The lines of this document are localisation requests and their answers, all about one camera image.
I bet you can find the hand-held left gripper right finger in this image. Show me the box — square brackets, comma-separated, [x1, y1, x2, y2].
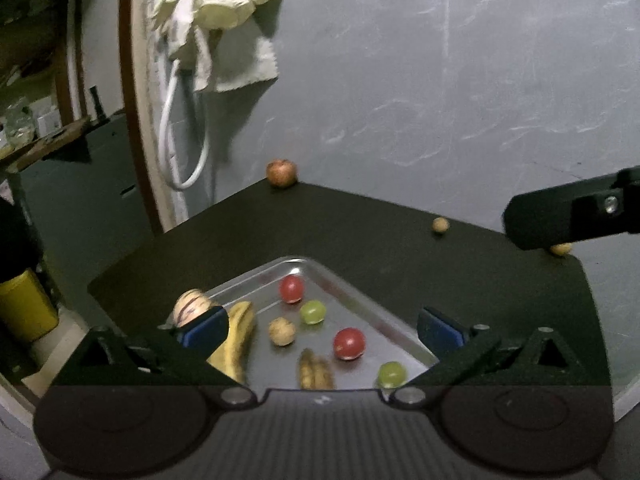
[387, 306, 593, 407]

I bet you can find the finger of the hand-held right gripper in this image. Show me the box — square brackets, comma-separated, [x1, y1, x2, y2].
[502, 165, 640, 252]

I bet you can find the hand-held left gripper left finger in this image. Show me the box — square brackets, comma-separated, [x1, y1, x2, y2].
[40, 305, 259, 409]

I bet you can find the pale striped apple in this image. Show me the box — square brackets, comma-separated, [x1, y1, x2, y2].
[172, 288, 216, 328]

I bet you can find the large yellow banana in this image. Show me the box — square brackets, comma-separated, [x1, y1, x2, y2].
[206, 301, 257, 386]

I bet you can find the green grape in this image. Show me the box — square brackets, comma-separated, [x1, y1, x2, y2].
[377, 361, 407, 389]
[300, 300, 327, 326]

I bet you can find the brown walnut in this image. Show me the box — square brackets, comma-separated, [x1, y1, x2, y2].
[268, 317, 297, 347]

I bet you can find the metal tray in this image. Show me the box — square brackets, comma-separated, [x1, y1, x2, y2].
[159, 256, 441, 390]

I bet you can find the red cherry tomato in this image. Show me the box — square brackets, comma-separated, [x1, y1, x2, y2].
[279, 275, 305, 304]
[333, 328, 366, 361]

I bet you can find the brown spotted banana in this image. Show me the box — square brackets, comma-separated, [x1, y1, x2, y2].
[298, 349, 336, 390]

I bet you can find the red apple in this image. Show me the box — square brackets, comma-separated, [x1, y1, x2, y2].
[265, 159, 299, 189]

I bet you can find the yellow container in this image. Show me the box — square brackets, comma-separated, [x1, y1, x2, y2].
[0, 267, 60, 344]

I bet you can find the dark cabinet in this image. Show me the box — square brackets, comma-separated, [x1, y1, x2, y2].
[10, 109, 157, 322]

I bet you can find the wooden shelf board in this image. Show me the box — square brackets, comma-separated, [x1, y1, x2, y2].
[0, 116, 92, 175]

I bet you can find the white hanging cloth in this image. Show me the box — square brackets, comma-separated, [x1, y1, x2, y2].
[164, 7, 279, 94]

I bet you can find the white painted door frame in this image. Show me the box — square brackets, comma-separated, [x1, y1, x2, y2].
[119, 0, 192, 235]

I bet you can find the white cable loop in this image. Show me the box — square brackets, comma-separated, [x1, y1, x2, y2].
[158, 59, 211, 191]

